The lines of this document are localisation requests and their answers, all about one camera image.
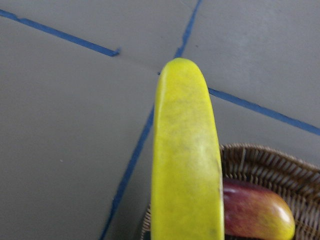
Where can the dark red mango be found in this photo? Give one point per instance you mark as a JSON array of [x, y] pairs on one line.
[[253, 211]]

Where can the brown wicker basket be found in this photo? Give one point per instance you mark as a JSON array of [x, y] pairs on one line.
[[296, 181]]

